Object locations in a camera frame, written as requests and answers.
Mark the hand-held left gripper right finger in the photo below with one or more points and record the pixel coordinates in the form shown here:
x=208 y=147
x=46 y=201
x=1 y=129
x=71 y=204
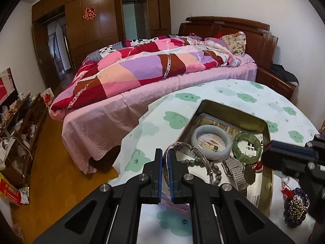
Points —
x=172 y=180

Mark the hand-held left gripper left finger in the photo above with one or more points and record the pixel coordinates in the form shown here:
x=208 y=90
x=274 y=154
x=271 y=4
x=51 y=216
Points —
x=159 y=175

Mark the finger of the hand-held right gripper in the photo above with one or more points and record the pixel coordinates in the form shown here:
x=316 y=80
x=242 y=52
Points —
x=289 y=146
x=287 y=161

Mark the thin silver bangle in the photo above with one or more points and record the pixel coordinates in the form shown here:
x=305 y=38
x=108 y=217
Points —
x=166 y=165

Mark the pale lavender jade bangle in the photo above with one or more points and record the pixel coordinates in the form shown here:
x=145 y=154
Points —
x=195 y=144

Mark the metal band wristwatch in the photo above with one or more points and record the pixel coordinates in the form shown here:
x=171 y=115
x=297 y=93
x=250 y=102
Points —
x=234 y=171

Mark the pink tin box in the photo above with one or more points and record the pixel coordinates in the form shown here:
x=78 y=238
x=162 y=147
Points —
x=228 y=111

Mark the wooden nightstand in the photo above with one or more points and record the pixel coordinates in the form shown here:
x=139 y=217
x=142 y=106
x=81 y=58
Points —
x=274 y=83

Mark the dark clothes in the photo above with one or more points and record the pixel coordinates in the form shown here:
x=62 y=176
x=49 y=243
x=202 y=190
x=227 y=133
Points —
x=284 y=73

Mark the bed with pink sheet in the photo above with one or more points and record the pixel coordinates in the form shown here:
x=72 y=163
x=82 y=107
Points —
x=106 y=122

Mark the wooden headboard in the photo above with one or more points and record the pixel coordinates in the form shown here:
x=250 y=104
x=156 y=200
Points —
x=261 y=43

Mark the patchwork quilt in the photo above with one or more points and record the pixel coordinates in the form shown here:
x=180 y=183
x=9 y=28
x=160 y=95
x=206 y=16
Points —
x=127 y=73

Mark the floral pillow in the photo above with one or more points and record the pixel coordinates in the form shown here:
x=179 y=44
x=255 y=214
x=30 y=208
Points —
x=234 y=43

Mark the purple pillow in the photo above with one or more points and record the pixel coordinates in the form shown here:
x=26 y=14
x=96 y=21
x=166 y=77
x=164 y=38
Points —
x=213 y=41

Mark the black white patterned blanket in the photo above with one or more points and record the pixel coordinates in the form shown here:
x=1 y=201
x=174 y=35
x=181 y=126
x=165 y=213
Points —
x=137 y=43

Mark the white red paper bag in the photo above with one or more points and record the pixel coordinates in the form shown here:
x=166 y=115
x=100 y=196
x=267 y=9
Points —
x=47 y=96

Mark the wooden television cabinet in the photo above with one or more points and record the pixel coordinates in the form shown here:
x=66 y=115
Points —
x=25 y=137

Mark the red cardboard box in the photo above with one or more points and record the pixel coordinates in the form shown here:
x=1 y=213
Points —
x=10 y=190

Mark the wooden wardrobe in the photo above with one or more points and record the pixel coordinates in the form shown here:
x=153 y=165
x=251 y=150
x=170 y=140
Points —
x=106 y=17

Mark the red paper decoration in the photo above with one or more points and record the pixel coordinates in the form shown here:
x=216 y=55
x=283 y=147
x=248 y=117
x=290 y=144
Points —
x=90 y=14

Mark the television screen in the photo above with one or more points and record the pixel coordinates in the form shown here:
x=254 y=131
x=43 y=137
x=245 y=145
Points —
x=6 y=89

